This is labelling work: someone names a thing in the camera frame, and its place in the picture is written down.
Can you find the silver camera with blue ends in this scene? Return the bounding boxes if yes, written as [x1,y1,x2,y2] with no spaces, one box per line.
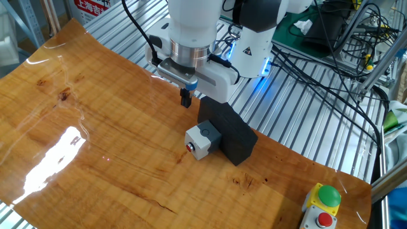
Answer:
[156,58,199,92]

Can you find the blue cloth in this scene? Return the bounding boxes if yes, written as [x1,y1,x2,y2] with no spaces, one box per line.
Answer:
[387,186,407,229]

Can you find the wooden sticks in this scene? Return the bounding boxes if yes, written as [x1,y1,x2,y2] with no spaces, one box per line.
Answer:
[39,0,62,36]

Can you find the glossy wood pattern mat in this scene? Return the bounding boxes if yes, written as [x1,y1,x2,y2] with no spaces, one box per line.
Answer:
[0,18,373,229]

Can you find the thick black cable bundle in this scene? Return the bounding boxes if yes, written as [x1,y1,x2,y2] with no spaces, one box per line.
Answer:
[271,43,383,155]

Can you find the green mat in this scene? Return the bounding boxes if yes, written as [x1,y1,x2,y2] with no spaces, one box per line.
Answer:
[219,0,354,60]

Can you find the slanted aluminium profile post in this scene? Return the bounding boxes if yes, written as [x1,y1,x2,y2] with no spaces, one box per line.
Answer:
[356,31,407,96]

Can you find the black camera cable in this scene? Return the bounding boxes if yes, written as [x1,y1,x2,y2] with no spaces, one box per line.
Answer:
[120,0,163,67]

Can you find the green white plastic bag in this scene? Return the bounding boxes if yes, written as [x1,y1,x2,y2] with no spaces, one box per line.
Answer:
[382,100,407,168]

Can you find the yellow box green mushroom button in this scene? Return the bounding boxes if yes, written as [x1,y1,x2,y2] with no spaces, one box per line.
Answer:
[306,183,343,217]

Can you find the black foam block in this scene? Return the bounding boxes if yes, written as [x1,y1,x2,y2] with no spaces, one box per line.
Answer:
[197,95,259,167]

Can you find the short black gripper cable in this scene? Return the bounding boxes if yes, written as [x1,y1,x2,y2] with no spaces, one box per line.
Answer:
[208,53,242,85]

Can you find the red white sign board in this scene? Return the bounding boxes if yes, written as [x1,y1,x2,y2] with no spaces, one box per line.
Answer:
[68,0,123,26]

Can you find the blue grey metal shelf upright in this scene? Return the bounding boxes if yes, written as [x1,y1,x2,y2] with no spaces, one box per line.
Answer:
[0,0,46,49]

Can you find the thin black cable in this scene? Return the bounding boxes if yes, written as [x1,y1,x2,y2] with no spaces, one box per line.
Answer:
[313,0,391,104]

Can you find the crumpled white tissue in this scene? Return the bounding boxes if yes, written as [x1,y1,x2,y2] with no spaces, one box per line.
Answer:
[293,18,314,36]

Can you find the aluminium profile bar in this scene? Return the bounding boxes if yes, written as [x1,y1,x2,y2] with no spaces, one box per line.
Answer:
[370,160,407,204]

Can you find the white grey red button box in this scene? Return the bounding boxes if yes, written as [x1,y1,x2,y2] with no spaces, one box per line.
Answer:
[184,120,223,161]

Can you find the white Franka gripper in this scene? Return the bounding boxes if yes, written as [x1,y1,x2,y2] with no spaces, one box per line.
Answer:
[144,18,240,109]

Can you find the black bag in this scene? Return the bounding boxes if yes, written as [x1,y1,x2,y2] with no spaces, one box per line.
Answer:
[301,4,348,54]

